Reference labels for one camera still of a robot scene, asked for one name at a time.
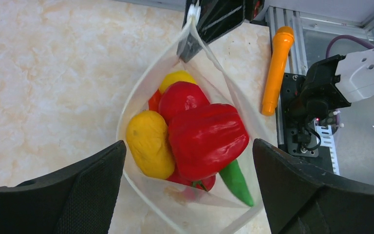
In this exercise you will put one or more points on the orange toy carrot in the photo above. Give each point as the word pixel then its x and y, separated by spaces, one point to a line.
pixel 154 101

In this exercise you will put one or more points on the red toy bell pepper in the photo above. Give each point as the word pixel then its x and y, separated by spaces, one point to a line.
pixel 206 139

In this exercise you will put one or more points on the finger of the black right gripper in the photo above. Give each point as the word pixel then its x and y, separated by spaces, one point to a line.
pixel 219 17

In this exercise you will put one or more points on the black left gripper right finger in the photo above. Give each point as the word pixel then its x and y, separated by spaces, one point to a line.
pixel 301 198

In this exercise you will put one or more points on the clear zip top bag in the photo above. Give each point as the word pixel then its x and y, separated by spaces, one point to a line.
pixel 190 210

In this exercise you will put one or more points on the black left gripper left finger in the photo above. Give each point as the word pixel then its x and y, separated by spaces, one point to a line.
pixel 77 199

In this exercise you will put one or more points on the orange marker pen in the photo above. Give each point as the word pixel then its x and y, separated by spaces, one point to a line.
pixel 282 43

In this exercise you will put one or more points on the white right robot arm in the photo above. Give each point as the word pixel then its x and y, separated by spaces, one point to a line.
pixel 332 83

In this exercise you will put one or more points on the small red toy tomato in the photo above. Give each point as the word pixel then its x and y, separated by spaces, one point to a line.
pixel 179 97

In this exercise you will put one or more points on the yellow toy lemon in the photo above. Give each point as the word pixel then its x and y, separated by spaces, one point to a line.
pixel 174 77

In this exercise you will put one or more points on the green toy cucumber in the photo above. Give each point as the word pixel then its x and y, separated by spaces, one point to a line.
pixel 234 180

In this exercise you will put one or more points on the yellow toy mango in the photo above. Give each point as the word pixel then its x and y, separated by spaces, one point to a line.
pixel 147 138

